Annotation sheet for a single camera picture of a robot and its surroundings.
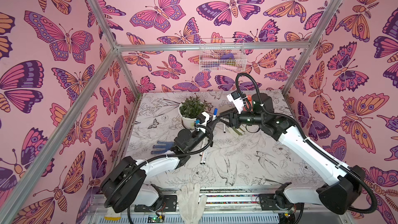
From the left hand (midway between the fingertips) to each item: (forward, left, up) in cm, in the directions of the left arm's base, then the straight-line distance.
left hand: (218, 116), depth 71 cm
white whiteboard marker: (+9, -7, -29) cm, 31 cm away
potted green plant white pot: (+12, +15, -10) cm, 21 cm away
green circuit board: (-37, +30, -31) cm, 56 cm away
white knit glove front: (-31, +13, -28) cm, 44 cm away
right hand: (-1, -1, +4) cm, 4 cm away
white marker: (-10, +6, -28) cm, 31 cm away
